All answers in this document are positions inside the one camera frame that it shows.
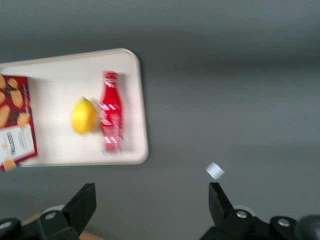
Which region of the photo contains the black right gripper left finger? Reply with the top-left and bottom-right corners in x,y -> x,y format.
0,182 -> 98,240

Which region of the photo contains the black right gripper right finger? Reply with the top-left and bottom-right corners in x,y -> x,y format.
199,181 -> 320,240

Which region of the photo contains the red coke bottle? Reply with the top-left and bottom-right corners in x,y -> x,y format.
99,70 -> 129,157

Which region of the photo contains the beige plastic tray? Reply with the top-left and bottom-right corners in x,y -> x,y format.
0,47 -> 150,168

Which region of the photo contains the small white paper piece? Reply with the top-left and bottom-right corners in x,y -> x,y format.
205,161 -> 226,180

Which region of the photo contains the yellow lemon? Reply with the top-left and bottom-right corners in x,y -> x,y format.
71,96 -> 98,135

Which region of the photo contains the red cookie box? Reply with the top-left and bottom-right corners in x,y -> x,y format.
0,74 -> 39,173

